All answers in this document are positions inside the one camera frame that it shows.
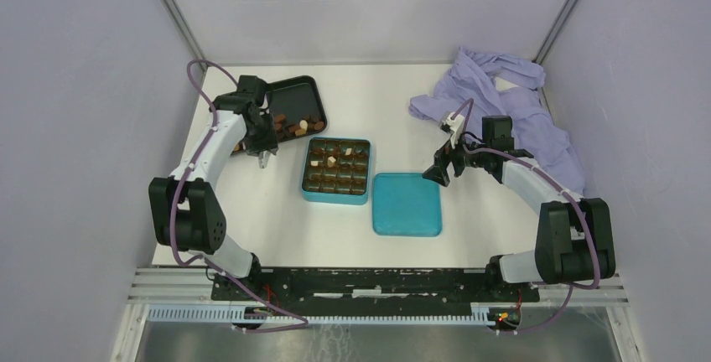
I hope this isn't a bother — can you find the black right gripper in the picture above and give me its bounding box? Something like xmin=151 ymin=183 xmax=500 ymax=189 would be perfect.
xmin=423 ymin=127 xmax=490 ymax=188

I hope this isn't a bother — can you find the teal chocolate box with dividers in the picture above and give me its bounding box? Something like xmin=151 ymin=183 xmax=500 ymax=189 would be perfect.
xmin=300 ymin=137 xmax=373 ymax=206

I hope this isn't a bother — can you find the steel tongs white handle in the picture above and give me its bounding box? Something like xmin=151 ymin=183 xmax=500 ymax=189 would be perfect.
xmin=257 ymin=151 xmax=271 ymax=169

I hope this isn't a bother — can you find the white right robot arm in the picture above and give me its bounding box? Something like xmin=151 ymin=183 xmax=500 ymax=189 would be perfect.
xmin=423 ymin=112 xmax=616 ymax=302

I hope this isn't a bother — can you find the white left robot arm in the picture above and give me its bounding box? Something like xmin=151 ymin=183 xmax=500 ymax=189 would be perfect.
xmin=148 ymin=75 xmax=278 ymax=302

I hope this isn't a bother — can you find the black chocolate tray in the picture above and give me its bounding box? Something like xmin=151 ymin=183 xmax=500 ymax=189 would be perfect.
xmin=215 ymin=75 xmax=328 ymax=153

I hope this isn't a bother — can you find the teal box lid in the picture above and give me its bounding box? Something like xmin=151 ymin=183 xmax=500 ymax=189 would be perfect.
xmin=371 ymin=173 xmax=443 ymax=238

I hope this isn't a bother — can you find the lavender crumpled cloth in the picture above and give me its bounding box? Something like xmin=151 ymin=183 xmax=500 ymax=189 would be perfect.
xmin=408 ymin=46 xmax=586 ymax=194

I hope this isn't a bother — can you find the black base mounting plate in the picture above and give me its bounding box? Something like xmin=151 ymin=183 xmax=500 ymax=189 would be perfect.
xmin=240 ymin=266 xmax=540 ymax=303

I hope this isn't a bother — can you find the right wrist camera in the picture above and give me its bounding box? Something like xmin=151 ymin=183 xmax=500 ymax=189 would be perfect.
xmin=439 ymin=112 xmax=466 ymax=149

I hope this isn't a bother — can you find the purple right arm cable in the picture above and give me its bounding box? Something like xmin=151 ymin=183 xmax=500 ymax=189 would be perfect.
xmin=453 ymin=97 xmax=603 ymax=335

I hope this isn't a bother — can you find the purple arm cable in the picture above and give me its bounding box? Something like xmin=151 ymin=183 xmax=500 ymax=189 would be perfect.
xmin=169 ymin=59 xmax=309 ymax=334
xmin=453 ymin=97 xmax=603 ymax=335

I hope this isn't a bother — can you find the white cable duct rail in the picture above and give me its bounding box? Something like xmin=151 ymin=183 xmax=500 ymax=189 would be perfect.
xmin=145 ymin=303 xmax=523 ymax=326

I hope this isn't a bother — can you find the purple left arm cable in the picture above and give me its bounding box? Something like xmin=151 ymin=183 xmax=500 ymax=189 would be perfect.
xmin=169 ymin=59 xmax=309 ymax=334

